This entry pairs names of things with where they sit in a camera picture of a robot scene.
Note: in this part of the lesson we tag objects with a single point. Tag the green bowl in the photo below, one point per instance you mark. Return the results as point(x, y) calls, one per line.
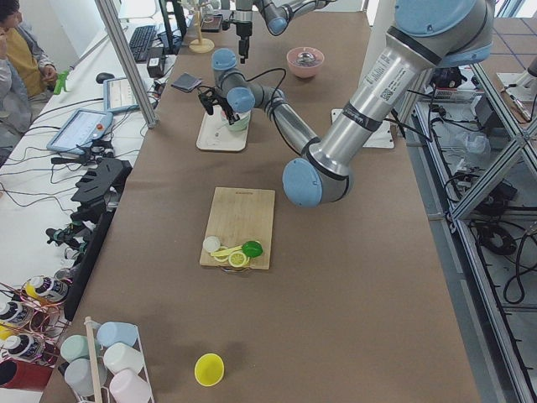
point(241, 123)

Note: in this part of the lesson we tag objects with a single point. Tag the green spray nozzle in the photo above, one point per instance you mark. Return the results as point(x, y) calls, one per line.
point(60, 85)

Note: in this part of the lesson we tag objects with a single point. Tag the cream serving tray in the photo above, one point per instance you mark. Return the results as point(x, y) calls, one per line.
point(215, 136)

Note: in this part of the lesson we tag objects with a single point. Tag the white cup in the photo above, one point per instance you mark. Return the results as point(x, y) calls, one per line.
point(120, 356)

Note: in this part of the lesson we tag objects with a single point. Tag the teach pendant tablet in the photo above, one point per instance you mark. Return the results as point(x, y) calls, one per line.
point(80, 131)

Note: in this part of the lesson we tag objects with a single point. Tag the red container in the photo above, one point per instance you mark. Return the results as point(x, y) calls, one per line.
point(20, 375)

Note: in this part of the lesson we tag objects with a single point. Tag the yellow cup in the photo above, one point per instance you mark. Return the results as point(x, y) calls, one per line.
point(209, 369)

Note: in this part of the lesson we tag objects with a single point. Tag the wooden mug tree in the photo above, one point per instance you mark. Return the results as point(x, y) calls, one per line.
point(199, 45)

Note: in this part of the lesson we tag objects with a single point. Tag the bamboo cutting board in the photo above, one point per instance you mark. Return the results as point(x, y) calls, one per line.
point(239, 215)

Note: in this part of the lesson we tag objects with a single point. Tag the yellow lemon wedge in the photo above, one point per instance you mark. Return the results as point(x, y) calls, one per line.
point(220, 253)

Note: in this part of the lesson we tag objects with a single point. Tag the black power adapter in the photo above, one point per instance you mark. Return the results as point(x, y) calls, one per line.
point(155, 62)

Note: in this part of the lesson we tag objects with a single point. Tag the grey cup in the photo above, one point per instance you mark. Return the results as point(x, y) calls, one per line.
point(78, 377)

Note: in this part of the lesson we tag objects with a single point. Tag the green lime half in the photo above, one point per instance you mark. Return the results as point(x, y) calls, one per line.
point(252, 249)

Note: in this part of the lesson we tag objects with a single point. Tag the lemon slice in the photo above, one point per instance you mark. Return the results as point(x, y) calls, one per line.
point(238, 259)

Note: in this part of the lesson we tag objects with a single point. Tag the pink cup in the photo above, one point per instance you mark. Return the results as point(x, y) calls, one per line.
point(127, 386)

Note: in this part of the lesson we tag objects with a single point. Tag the seated person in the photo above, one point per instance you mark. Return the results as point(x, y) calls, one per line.
point(28, 75)

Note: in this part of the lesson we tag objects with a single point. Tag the aluminium frame post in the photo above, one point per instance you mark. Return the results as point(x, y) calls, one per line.
point(108, 13)

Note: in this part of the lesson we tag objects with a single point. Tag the light blue cup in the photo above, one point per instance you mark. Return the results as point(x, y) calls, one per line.
point(110, 333)

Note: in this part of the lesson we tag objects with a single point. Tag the black tool stand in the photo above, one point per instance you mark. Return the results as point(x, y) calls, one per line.
point(89, 223)

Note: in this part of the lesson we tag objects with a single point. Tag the wire cup rack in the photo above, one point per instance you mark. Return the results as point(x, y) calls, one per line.
point(101, 376)

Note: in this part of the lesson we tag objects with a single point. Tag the yellow paint bottle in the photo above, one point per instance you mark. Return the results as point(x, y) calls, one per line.
point(47, 288)

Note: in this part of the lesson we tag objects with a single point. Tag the white round slice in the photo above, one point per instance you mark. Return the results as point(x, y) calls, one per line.
point(211, 244)

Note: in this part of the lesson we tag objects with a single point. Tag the mint green cup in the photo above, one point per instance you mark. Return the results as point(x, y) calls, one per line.
point(75, 347)

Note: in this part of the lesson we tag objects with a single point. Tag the black computer mouse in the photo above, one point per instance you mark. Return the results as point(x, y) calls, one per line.
point(103, 76)

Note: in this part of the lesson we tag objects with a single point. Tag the large pink bowl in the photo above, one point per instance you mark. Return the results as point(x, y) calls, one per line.
point(305, 62)

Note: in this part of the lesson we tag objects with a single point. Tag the black keyboard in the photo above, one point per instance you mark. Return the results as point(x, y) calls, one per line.
point(141, 41)

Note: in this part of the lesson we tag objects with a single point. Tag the brown rectangular tray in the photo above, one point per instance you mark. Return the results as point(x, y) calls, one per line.
point(213, 23)

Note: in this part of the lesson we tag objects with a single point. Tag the dark folded cloth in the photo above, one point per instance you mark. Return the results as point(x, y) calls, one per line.
point(186, 82)

